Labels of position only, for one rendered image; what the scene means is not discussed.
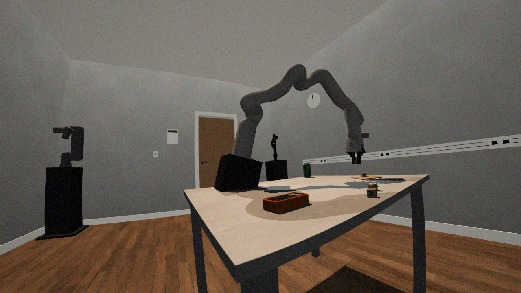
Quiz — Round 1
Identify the green drink can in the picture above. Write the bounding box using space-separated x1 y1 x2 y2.
303 163 311 178

